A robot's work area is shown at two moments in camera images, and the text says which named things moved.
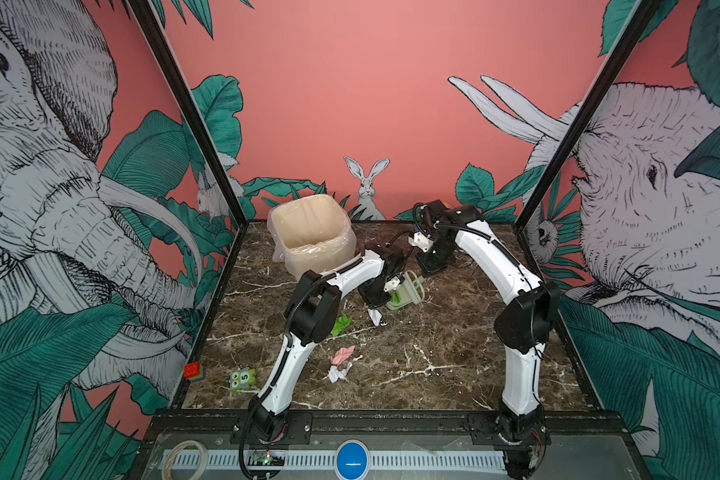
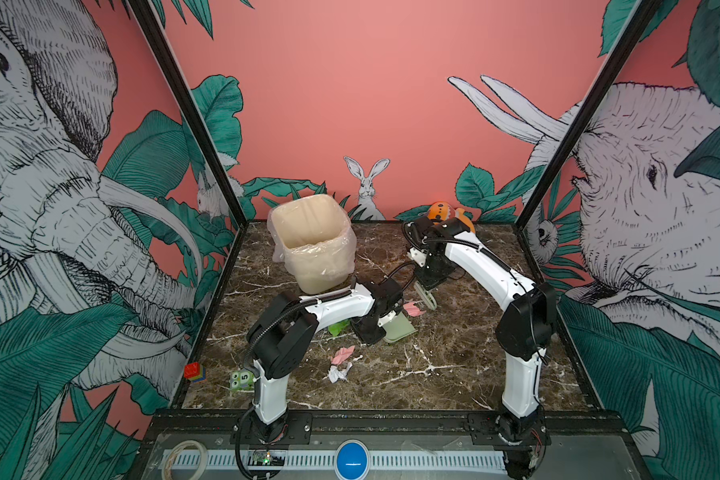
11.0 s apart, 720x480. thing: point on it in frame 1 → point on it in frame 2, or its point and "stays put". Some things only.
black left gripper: (374, 302) → (369, 340)
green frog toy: (242, 379) stays put
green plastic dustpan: (409, 291) → (398, 328)
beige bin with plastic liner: (310, 233) stays put
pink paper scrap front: (342, 354) stays put
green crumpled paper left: (341, 323) stays put
